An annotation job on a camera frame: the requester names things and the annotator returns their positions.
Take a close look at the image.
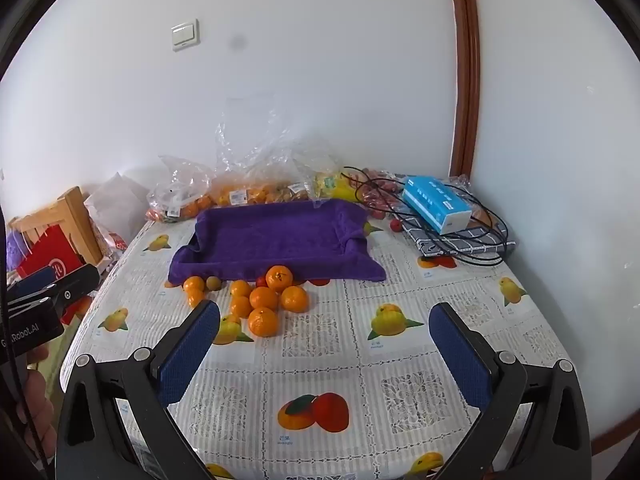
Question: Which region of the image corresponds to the pile of mandarins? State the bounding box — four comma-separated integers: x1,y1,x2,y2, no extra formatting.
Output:
183,264,311,339

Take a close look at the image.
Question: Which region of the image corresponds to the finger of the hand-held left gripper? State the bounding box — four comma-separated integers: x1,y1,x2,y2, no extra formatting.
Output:
7,266,56,291
10,264,101,317

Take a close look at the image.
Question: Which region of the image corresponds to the clear bag of kumquats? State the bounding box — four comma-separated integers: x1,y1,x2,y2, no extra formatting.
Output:
212,110,346,207

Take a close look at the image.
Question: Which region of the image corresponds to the yellow plastic bag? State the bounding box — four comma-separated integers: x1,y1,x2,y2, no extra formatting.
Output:
315,170,363,203

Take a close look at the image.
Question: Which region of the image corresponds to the black cable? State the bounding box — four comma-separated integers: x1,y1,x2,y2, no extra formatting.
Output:
345,165,511,267

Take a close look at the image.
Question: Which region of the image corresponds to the blue tissue box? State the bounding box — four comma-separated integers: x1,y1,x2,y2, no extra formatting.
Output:
402,175,472,235

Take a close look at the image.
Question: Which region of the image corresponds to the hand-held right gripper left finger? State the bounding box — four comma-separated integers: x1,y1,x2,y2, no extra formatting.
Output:
55,300,222,480

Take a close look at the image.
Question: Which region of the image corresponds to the red paper bag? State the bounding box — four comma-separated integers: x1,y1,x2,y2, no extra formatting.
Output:
17,225,86,281

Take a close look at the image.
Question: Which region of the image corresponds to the white wall light switch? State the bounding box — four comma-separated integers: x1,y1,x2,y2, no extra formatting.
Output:
171,19,200,52

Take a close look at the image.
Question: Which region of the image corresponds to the person's left hand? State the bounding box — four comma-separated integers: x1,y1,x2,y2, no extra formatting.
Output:
22,342,60,466

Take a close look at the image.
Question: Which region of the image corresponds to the grey checked cloth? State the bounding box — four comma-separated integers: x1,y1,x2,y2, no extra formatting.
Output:
402,215,517,260

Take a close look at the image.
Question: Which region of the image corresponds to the clear bag of longans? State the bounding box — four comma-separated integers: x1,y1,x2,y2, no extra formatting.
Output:
280,180,316,202

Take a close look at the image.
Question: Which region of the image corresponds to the clear bag of oranges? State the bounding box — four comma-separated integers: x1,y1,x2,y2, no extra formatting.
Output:
146,155,216,224

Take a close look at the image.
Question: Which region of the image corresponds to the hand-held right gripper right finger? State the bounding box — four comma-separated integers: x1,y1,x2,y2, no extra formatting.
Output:
428,302,593,480

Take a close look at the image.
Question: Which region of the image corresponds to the purple towel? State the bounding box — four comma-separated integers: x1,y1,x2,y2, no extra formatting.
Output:
168,198,388,285

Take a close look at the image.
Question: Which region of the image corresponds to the white plastic bag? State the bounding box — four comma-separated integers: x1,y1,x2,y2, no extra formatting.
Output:
84,172,151,246

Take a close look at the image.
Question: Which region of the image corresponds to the purple bag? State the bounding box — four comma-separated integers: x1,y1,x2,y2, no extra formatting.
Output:
6,232,33,271

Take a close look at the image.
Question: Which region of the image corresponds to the brown wooden door frame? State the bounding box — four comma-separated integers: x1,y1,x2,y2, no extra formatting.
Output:
446,0,481,177

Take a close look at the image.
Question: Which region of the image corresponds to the red white snack packet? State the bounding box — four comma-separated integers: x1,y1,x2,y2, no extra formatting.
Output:
102,232,132,261

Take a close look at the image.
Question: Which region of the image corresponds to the wooden chair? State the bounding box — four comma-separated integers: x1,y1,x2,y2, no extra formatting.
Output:
11,186,103,271

